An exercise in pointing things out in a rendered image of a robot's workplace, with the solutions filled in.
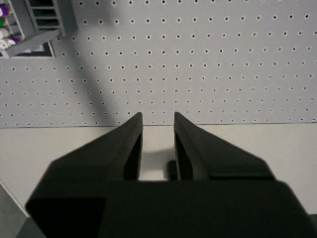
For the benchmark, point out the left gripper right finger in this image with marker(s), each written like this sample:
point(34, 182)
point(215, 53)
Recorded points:
point(213, 157)

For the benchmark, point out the grey slotted holder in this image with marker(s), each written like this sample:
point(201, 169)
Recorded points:
point(53, 14)

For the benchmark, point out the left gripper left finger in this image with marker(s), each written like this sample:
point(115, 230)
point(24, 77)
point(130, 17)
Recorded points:
point(105, 156)

